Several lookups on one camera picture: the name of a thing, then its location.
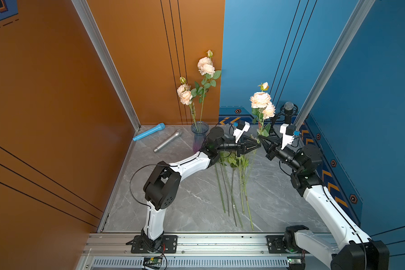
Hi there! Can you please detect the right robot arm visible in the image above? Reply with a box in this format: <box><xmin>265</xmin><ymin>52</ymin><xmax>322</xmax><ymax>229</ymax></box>
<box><xmin>258</xmin><ymin>135</ymin><xmax>390</xmax><ymax>270</ymax></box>

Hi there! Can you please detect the left green circuit board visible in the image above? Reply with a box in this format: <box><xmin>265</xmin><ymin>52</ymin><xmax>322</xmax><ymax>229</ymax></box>
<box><xmin>142</xmin><ymin>256</ymin><xmax>163</xmax><ymax>270</ymax></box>

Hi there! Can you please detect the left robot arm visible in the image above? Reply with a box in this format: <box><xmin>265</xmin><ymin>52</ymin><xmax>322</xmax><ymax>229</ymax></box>
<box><xmin>141</xmin><ymin>121</ymin><xmax>261</xmax><ymax>252</ymax></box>

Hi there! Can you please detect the purple glass vase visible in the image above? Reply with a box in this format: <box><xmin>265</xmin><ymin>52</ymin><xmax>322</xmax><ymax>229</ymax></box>
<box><xmin>191</xmin><ymin>121</ymin><xmax>209</xmax><ymax>153</ymax></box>

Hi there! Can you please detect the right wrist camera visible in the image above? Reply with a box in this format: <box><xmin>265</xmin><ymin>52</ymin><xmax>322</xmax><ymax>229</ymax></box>
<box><xmin>280</xmin><ymin>123</ymin><xmax>300</xmax><ymax>150</ymax></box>

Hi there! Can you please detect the aluminium corner post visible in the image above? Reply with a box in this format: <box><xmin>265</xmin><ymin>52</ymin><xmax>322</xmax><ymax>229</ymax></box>
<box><xmin>72</xmin><ymin>0</ymin><xmax>141</xmax><ymax>131</ymax></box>
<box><xmin>294</xmin><ymin>0</ymin><xmax>375</xmax><ymax>131</ymax></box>

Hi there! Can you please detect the left aluminium corner post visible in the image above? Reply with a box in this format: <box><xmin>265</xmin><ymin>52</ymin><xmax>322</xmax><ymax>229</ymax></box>
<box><xmin>72</xmin><ymin>0</ymin><xmax>141</xmax><ymax>131</ymax></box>

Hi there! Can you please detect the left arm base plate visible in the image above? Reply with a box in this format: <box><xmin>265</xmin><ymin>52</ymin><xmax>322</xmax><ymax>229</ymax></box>
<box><xmin>127</xmin><ymin>235</ymin><xmax>178</xmax><ymax>254</ymax></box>

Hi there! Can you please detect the pink rose stem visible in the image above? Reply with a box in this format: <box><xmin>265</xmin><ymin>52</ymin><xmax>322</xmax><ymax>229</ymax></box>
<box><xmin>191</xmin><ymin>49</ymin><xmax>222</xmax><ymax>122</ymax></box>
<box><xmin>177</xmin><ymin>77</ymin><xmax>199</xmax><ymax>131</ymax></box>
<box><xmin>250</xmin><ymin>82</ymin><xmax>276</xmax><ymax>137</ymax></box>

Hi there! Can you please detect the right green circuit board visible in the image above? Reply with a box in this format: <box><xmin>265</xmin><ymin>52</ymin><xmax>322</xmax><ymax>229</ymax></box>
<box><xmin>287</xmin><ymin>257</ymin><xmax>306</xmax><ymax>270</ymax></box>

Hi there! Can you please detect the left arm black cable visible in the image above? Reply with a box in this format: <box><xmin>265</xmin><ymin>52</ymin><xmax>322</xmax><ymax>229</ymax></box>
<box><xmin>129</xmin><ymin>164</ymin><xmax>169</xmax><ymax>209</ymax></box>

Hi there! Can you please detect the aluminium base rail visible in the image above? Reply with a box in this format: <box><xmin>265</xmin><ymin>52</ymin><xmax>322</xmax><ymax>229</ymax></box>
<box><xmin>76</xmin><ymin>232</ymin><xmax>327</xmax><ymax>270</ymax></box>

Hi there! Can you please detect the light blue flower stem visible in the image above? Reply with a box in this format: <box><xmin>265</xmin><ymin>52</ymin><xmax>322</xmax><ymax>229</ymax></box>
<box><xmin>220</xmin><ymin>153</ymin><xmax>237</xmax><ymax>226</ymax></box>

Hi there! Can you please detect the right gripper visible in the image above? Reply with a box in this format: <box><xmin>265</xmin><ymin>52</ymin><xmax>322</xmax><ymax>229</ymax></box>
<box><xmin>258</xmin><ymin>135</ymin><xmax>303</xmax><ymax>174</ymax></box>

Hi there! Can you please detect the red flower stem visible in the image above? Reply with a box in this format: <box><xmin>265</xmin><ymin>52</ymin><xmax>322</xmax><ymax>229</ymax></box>
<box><xmin>227</xmin><ymin>154</ymin><xmax>244</xmax><ymax>228</ymax></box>

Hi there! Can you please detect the green circuit board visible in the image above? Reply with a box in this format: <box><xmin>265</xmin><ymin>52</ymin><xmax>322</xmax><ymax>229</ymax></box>
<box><xmin>142</xmin><ymin>256</ymin><xmax>163</xmax><ymax>270</ymax></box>
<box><xmin>287</xmin><ymin>257</ymin><xmax>306</xmax><ymax>270</ymax></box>

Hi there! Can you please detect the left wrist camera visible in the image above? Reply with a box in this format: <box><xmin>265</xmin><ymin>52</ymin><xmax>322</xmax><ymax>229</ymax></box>
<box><xmin>233</xmin><ymin>120</ymin><xmax>250</xmax><ymax>144</ymax></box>

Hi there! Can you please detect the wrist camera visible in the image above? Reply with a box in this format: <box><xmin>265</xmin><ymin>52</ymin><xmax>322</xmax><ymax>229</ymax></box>
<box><xmin>233</xmin><ymin>120</ymin><xmax>250</xmax><ymax>144</ymax></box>
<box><xmin>280</xmin><ymin>123</ymin><xmax>300</xmax><ymax>150</ymax></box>

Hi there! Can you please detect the right aluminium corner post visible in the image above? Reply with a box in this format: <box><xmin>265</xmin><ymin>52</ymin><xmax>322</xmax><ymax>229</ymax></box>
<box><xmin>294</xmin><ymin>0</ymin><xmax>375</xmax><ymax>131</ymax></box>

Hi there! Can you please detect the peach poppy flower stem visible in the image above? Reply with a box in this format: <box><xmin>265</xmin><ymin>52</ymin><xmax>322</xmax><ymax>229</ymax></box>
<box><xmin>238</xmin><ymin>155</ymin><xmax>255</xmax><ymax>231</ymax></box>

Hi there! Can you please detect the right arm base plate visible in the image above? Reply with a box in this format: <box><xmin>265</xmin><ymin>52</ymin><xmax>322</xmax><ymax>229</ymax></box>
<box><xmin>266</xmin><ymin>235</ymin><xmax>308</xmax><ymax>255</ymax></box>

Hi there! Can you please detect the silver microphone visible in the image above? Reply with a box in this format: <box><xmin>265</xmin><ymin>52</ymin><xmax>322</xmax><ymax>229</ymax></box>
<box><xmin>153</xmin><ymin>129</ymin><xmax>183</xmax><ymax>153</ymax></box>

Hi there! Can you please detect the orange flower stem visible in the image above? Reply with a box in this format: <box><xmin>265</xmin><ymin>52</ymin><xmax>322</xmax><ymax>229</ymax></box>
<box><xmin>214</xmin><ymin>161</ymin><xmax>226</xmax><ymax>213</ymax></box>

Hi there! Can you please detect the blue microphone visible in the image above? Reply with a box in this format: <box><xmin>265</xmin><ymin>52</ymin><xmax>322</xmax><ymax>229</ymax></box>
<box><xmin>133</xmin><ymin>123</ymin><xmax>165</xmax><ymax>141</ymax></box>

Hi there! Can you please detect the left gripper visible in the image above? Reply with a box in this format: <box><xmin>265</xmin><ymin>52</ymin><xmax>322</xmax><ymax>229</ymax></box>
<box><xmin>214</xmin><ymin>135</ymin><xmax>259</xmax><ymax>159</ymax></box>

